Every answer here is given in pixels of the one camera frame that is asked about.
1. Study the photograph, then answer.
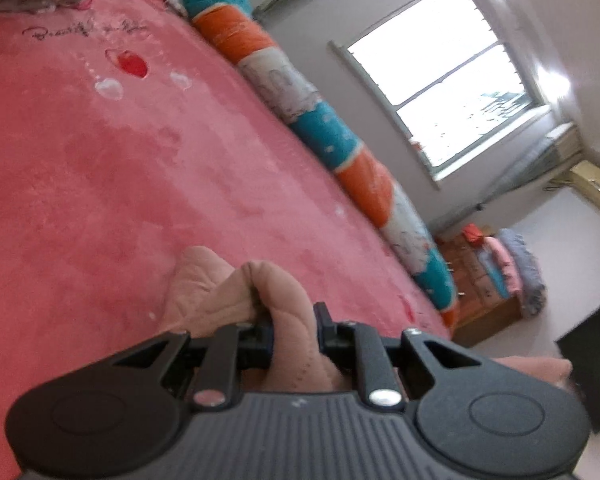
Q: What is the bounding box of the pink folded blanket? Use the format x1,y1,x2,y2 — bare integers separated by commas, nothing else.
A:
481,236,525,297

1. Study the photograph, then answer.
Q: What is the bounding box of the black flat screen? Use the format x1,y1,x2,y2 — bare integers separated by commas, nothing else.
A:
554,305,600,435

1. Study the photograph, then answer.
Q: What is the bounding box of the blue folded blanket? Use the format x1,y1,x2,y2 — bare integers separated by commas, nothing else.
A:
472,250,510,300

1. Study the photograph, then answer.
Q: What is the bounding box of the pink heart-print bed blanket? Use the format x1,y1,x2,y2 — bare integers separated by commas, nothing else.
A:
0,0,455,480

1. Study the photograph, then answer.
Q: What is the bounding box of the window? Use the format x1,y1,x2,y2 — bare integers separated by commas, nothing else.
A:
329,0,555,190

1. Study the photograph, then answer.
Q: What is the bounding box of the pink quilted pajama top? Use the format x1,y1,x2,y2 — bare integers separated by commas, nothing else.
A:
162,246,575,397

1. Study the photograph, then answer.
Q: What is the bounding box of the rolled teal orange white quilt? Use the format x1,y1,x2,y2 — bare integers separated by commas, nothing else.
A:
172,0,462,330

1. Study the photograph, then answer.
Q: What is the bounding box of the wooden dresser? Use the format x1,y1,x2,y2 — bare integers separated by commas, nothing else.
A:
436,234,525,347

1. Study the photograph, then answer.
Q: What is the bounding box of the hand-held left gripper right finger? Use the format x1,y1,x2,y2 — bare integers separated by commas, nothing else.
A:
314,302,481,407

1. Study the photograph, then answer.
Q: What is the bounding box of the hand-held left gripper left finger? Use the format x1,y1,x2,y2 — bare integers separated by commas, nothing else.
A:
112,310,273,408

